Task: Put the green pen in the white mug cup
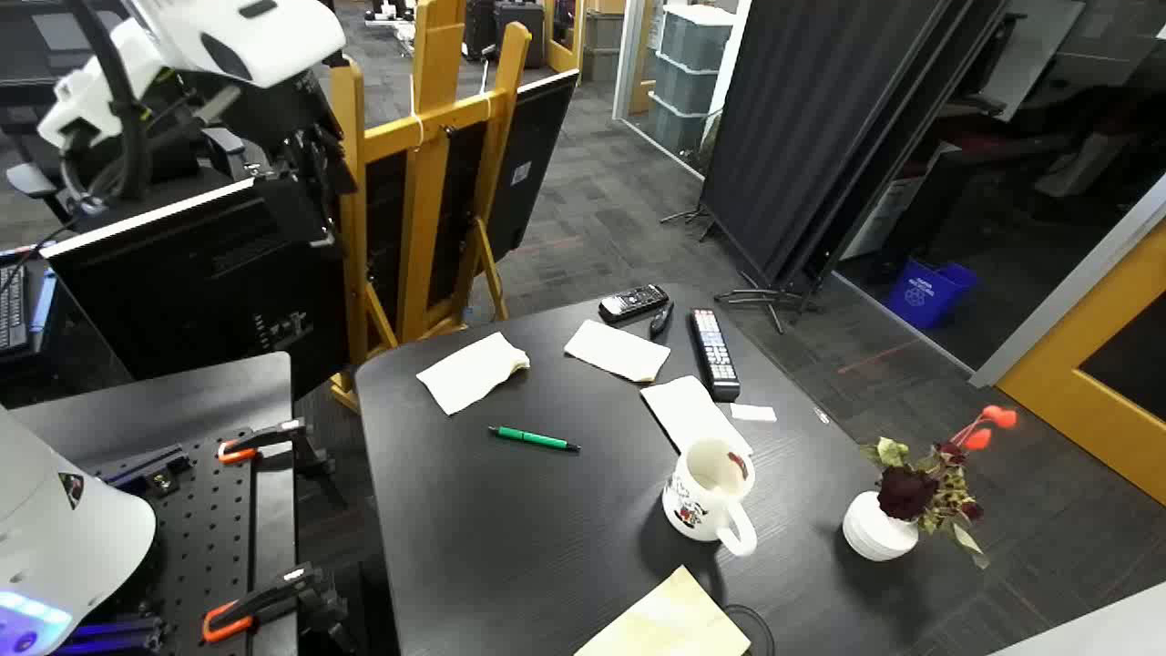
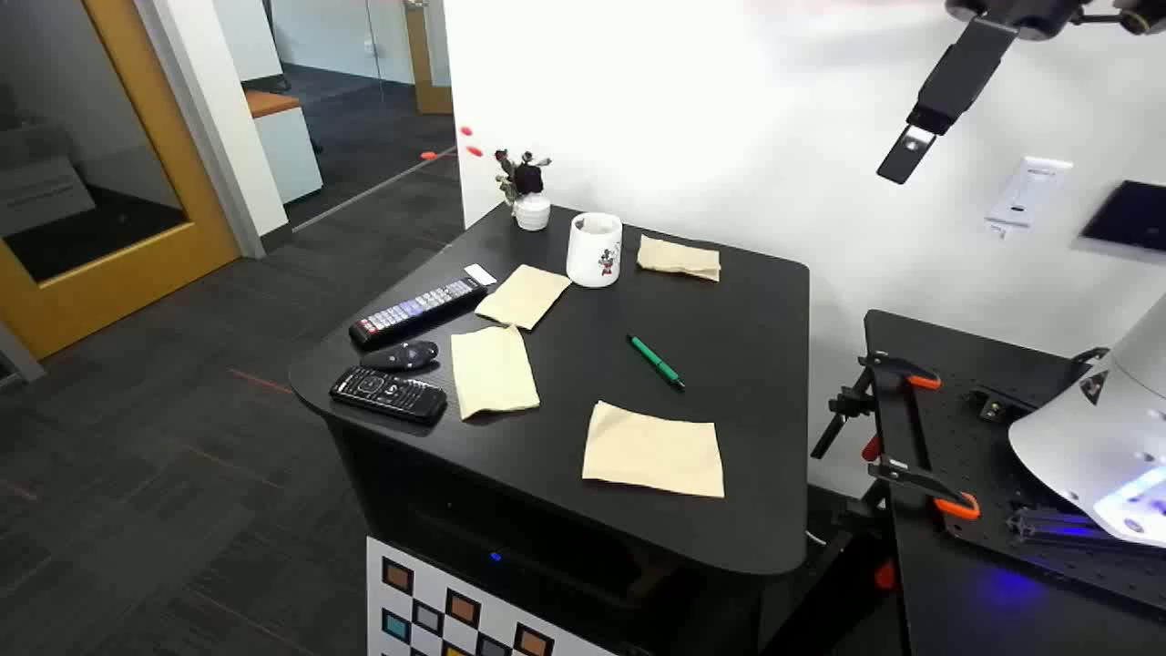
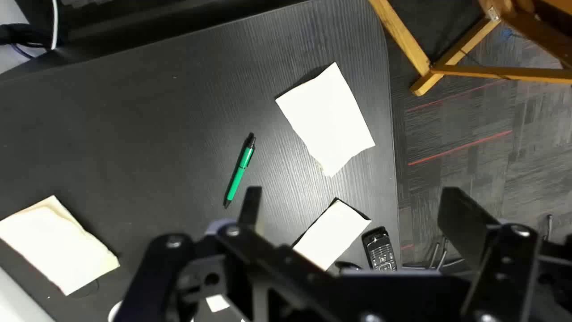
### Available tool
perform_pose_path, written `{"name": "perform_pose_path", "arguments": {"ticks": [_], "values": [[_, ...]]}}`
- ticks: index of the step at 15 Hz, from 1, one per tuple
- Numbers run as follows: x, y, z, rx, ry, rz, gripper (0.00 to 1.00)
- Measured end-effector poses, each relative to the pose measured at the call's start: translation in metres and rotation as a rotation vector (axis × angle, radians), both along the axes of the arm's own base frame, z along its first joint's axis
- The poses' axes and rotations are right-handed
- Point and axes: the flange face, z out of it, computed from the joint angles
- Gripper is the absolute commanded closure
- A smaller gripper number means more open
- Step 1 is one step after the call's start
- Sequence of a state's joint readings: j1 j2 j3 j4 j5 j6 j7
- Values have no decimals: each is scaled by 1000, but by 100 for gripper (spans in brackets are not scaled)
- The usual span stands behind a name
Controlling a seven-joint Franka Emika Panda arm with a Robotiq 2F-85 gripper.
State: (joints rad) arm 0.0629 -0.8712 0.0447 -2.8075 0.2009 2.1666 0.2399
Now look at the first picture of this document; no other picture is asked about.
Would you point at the orange wooden door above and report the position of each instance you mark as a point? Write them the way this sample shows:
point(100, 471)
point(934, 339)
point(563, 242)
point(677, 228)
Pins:
point(1100, 367)

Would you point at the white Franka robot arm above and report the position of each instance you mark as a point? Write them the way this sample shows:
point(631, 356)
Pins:
point(251, 33)

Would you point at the stacked plastic storage drawers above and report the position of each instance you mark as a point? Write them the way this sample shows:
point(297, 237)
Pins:
point(692, 65)

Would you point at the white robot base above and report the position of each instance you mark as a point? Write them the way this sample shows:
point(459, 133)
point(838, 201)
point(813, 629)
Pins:
point(58, 534)

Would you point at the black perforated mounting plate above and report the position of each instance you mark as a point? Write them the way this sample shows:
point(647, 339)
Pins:
point(223, 534)

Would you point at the small white card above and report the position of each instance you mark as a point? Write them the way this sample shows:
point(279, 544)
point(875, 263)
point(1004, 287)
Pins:
point(751, 412)

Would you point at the wide black remote control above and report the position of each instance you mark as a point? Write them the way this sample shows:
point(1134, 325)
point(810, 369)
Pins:
point(631, 302)

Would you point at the green pen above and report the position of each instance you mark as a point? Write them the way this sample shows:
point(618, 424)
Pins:
point(535, 438)

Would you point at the wooden easel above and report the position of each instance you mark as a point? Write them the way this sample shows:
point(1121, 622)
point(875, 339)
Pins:
point(425, 148)

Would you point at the long black remote control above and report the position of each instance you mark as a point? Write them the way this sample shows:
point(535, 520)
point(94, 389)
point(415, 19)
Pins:
point(715, 352)

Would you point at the black curtain divider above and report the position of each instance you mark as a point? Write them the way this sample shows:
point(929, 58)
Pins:
point(840, 120)

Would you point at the crumpled beige paper napkin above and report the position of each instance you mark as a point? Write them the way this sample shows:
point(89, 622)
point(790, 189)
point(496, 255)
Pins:
point(471, 374)

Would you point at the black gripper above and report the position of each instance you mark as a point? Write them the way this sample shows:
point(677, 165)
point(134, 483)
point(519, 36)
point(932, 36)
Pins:
point(312, 170)

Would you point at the small oval black remote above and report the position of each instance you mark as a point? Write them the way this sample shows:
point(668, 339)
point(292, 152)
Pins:
point(660, 321)

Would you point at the white vase with flowers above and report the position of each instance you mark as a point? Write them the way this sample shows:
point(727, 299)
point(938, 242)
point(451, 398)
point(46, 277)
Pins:
point(879, 528)

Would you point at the black panel with white edge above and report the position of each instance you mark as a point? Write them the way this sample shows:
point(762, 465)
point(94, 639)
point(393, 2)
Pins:
point(194, 287)

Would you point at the blue bin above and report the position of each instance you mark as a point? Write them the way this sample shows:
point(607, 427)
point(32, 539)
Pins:
point(932, 293)

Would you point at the white mug with print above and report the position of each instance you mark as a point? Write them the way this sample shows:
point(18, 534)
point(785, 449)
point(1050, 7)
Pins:
point(709, 489)

